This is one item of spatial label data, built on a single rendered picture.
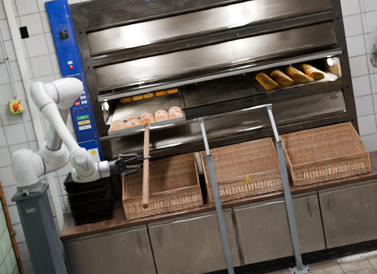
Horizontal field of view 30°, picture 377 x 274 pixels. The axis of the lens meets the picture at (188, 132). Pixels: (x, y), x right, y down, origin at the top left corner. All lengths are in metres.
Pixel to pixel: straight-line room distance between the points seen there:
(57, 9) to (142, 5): 0.61
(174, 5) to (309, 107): 1.26
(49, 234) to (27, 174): 0.42
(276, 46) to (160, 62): 0.86
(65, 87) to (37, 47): 1.11
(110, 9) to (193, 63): 0.72
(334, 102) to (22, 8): 2.40
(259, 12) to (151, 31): 0.80
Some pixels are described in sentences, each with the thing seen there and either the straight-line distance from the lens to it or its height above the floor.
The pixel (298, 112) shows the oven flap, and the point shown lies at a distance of 5.36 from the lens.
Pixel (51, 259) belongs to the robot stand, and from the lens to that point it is 4.69.
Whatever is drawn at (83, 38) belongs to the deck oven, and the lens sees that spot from 5.22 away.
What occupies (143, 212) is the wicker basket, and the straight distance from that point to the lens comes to 4.94.
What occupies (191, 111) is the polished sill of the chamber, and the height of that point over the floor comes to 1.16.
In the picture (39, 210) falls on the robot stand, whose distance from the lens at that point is 4.59.
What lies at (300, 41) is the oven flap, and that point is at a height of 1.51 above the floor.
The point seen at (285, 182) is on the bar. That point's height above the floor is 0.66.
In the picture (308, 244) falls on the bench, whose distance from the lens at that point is 5.08.
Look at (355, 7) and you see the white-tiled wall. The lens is 5.37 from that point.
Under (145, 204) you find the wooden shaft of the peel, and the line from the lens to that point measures 3.16.
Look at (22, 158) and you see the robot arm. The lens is 4.54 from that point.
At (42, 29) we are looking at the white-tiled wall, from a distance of 5.25.
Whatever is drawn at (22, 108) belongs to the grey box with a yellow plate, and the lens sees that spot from 5.28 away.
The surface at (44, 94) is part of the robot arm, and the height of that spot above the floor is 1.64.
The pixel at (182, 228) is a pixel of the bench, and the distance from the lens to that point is 4.93.
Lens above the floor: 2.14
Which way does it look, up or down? 12 degrees down
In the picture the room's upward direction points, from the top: 11 degrees counter-clockwise
